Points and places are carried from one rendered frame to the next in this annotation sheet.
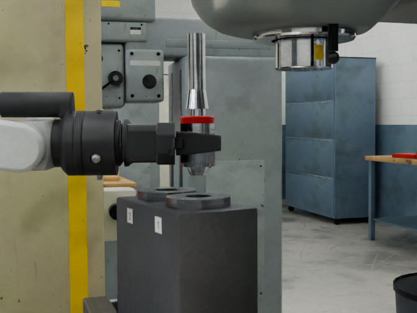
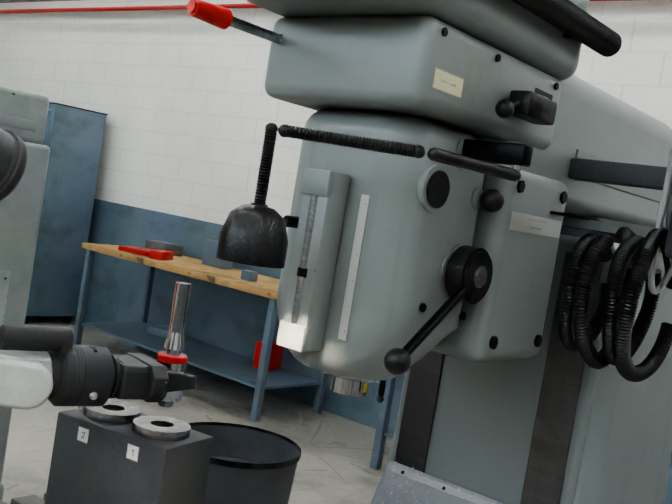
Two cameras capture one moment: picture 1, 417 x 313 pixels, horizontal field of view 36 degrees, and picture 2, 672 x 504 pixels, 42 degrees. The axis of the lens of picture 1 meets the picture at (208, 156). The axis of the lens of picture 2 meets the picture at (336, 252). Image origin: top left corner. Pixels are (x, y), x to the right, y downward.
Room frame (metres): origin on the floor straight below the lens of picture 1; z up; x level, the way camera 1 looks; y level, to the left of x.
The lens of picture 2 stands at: (-0.36, 0.57, 1.51)
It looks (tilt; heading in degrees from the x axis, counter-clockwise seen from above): 3 degrees down; 327
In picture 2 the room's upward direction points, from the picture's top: 9 degrees clockwise
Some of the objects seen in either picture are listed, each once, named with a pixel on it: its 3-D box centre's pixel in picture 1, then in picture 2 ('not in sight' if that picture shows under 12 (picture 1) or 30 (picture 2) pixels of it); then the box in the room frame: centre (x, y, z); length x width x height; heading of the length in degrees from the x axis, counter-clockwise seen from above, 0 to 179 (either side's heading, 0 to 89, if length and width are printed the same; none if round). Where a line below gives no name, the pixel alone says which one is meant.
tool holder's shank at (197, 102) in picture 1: (197, 75); (178, 318); (0.88, 0.02, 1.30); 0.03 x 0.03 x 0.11
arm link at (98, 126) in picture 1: (130, 144); (113, 377); (0.88, 0.11, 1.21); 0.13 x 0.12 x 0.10; 3
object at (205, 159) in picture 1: (197, 145); (169, 379); (0.88, 0.01, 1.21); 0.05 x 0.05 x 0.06
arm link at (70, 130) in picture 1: (46, 133); (35, 364); (0.88, 0.22, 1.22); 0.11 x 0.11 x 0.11; 3
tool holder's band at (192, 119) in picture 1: (197, 119); (172, 357); (0.88, 0.01, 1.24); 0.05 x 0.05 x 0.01
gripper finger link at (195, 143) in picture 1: (197, 143); (177, 382); (0.85, 0.01, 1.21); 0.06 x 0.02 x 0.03; 93
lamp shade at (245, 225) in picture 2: not in sight; (254, 233); (0.45, 0.14, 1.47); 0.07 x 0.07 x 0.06
